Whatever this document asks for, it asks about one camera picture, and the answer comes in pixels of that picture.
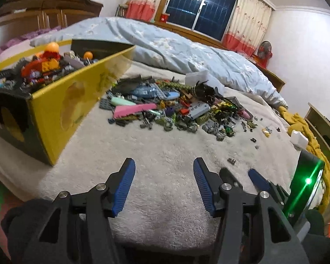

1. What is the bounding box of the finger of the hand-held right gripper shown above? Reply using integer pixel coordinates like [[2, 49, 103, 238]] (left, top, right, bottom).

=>
[[248, 169, 289, 207], [220, 167, 244, 194]]

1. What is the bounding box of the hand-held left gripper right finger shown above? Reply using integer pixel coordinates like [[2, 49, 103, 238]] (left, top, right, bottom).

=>
[[193, 157, 310, 264]]

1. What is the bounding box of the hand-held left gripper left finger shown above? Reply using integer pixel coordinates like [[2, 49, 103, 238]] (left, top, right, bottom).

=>
[[30, 158, 136, 264]]

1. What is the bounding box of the pile of mixed toy bricks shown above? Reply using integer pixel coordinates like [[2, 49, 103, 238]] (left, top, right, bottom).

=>
[[99, 74, 260, 143]]

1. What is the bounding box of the yellow cardboard box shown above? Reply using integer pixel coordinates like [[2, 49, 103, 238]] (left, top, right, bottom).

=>
[[0, 38, 136, 166]]

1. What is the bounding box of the white small box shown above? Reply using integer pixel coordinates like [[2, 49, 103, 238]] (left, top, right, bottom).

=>
[[290, 130, 309, 150]]

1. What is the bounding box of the beige fleece blanket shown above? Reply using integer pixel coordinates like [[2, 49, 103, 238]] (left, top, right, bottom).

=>
[[0, 60, 328, 253]]

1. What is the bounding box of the light wooden shelf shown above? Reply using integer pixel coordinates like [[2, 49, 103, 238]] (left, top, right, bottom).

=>
[[304, 102, 330, 171]]

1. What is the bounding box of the pink long brick plate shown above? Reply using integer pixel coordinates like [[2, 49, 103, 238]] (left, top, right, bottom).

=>
[[113, 103, 158, 119]]

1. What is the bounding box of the wooden bed footboard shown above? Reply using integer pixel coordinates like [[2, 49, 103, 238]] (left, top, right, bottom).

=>
[[257, 63, 286, 94]]

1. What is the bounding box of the pale grey block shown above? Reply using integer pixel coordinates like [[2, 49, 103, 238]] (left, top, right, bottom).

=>
[[185, 71, 218, 86]]

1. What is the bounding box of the red standing fan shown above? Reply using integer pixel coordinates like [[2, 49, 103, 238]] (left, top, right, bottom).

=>
[[250, 41, 273, 68]]

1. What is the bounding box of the light blue floral quilt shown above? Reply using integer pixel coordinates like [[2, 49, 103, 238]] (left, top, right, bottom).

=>
[[30, 16, 289, 109]]

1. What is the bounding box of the orange red toy brick heap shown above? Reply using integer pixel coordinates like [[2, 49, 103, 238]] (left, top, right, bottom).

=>
[[0, 42, 99, 94]]

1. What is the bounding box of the cream and red curtain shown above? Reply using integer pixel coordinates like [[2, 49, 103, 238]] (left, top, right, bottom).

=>
[[125, 0, 171, 22], [223, 0, 272, 58]]

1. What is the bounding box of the wooden framed window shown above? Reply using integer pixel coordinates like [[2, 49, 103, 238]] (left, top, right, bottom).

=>
[[154, 0, 241, 47]]

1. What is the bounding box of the small bookshelf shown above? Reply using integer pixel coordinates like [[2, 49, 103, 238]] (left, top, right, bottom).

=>
[[115, 3, 128, 17]]

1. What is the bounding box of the purple pillow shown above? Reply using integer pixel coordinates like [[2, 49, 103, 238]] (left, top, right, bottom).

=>
[[0, 27, 62, 61]]

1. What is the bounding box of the brown wooden headboard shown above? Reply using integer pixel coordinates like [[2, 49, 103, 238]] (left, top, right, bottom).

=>
[[0, 0, 103, 33]]

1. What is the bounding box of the black watch strap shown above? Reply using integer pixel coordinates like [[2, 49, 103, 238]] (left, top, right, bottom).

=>
[[0, 70, 17, 82]]

